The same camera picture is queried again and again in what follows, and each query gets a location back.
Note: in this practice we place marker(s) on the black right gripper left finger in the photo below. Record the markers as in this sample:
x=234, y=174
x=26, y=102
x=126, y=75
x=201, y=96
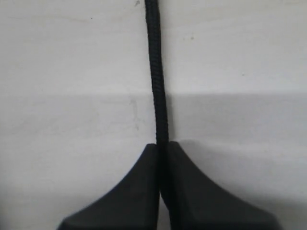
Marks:
x=131, y=205

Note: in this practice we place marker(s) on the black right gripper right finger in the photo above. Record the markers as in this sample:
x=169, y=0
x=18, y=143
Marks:
x=195, y=202

